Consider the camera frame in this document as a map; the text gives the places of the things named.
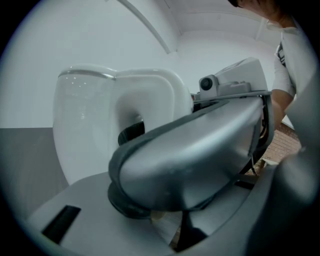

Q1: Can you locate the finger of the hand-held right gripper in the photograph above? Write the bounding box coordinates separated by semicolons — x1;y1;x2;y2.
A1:
117;120;146;147
107;95;266;213

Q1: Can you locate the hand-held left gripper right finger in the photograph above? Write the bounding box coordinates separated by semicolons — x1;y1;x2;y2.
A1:
189;175;259;237

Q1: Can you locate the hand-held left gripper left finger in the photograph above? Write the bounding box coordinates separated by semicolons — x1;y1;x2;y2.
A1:
25;172;174;256

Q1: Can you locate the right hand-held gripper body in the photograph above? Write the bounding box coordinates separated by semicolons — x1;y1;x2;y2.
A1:
190;56;275;166

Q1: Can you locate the white electric kettle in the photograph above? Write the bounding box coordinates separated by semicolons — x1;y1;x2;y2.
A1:
52;63;195;187

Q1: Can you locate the person's right forearm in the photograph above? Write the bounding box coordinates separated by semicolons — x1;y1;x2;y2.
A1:
271;88;296;126

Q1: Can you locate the person's white shirt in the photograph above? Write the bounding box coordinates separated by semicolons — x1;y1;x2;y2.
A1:
264;18;320;101

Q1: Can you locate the person's head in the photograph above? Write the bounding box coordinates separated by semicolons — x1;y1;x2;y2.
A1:
237;0;295;26

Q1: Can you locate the white wall trunking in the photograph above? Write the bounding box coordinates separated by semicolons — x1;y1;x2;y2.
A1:
117;0;179;55

